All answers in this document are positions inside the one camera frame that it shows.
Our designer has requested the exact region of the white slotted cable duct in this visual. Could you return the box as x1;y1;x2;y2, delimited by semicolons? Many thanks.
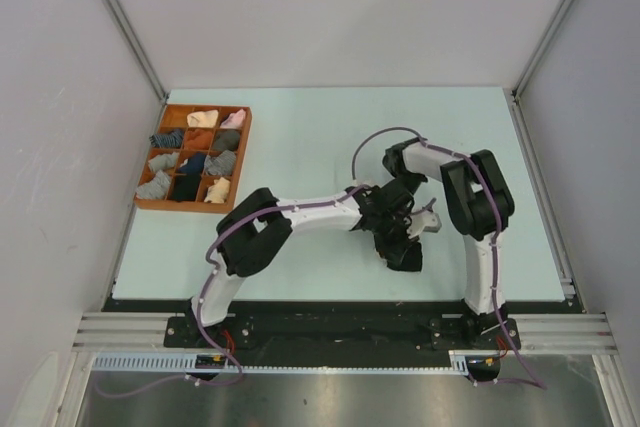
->
92;350;487;376

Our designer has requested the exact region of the navy striped rolled cloth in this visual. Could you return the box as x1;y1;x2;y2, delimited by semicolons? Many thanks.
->
149;128;184;149

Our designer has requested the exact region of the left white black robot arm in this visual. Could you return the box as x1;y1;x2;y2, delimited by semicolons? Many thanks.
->
185;182;423;347

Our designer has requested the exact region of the dark grey rolled cloth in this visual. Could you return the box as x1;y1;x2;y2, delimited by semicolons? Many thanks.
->
211;129;242;152

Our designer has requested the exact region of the beige rolled cloth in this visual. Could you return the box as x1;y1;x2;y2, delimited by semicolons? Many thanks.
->
204;177;231;204

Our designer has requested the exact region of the grey striped corner cloth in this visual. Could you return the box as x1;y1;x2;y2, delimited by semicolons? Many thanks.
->
135;170;171;200

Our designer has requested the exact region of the aluminium frame rail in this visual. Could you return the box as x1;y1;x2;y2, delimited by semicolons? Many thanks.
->
73;312;618;355

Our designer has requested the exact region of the pink white rolled cloth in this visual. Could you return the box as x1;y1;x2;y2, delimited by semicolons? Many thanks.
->
220;109;247;130

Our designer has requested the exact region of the right aluminium corner post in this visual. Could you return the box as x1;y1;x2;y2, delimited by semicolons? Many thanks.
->
511;0;578;100

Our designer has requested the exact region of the grey striped rolled cloth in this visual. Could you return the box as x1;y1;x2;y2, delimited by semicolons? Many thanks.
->
203;150;237;177

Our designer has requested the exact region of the light grey rolled cloth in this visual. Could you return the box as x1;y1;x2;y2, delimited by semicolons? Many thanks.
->
147;152;179;173

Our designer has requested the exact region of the aluminium corner post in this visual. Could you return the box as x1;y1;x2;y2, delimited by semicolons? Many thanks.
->
102;0;168;103
511;0;578;100

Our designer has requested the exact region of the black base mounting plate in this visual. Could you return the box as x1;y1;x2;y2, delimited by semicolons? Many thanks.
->
103;299;582;369

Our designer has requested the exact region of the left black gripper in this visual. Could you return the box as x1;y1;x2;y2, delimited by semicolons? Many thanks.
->
371;213;418;265

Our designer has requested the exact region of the cream rolled cloth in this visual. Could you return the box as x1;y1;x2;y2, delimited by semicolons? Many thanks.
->
186;110;219;129

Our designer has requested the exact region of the orange rolled cloth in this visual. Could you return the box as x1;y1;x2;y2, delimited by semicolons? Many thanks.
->
184;129;214;151

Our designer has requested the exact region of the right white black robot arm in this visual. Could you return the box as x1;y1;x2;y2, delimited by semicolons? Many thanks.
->
382;138;515;348

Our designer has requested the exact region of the left aluminium corner post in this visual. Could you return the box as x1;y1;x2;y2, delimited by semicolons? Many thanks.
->
102;0;168;103

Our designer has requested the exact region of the orange wooden divided tray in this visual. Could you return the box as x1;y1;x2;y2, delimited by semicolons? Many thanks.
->
134;104;252;214

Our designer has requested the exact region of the navy blue rolled cloth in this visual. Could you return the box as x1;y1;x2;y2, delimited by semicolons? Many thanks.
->
176;152;207;175

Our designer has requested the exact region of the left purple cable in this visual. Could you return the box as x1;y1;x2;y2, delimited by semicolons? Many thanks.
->
92;185;436;398

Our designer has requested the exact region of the black rolled cloth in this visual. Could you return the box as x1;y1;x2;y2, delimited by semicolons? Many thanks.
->
169;174;201;202

